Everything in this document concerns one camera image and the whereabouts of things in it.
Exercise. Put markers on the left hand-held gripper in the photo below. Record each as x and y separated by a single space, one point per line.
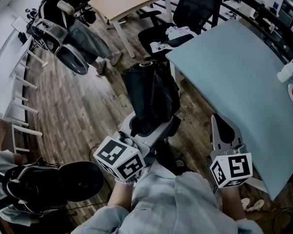
119 157

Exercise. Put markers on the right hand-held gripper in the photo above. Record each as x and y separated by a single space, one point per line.
234 169

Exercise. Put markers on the black umbrella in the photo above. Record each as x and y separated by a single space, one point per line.
151 94

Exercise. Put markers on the person's left forearm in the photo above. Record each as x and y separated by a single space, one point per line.
119 196

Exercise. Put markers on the person's right forearm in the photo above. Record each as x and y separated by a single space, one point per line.
232 203

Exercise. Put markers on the person's black trouser leg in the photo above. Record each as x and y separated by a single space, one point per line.
166 160

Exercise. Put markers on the person's shoe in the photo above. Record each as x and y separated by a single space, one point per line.
180 164

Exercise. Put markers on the light blue table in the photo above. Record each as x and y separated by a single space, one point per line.
234 82

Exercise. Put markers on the white slipper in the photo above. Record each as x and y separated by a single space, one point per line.
245 203
257 205

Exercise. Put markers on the person's light grey shirt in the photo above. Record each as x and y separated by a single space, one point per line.
173 203

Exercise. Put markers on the white printed card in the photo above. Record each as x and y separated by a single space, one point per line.
161 48

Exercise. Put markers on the white jug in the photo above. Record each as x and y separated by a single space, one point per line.
285 73

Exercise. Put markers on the white crumpled garment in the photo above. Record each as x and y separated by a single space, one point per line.
178 30

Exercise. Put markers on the black metal railing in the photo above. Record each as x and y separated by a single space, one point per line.
217 13

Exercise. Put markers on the light wooden table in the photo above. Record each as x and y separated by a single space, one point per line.
127 1

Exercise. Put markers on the black mesh office chair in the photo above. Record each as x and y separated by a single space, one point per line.
193 6

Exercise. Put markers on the white desk frame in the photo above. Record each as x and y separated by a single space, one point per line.
17 77

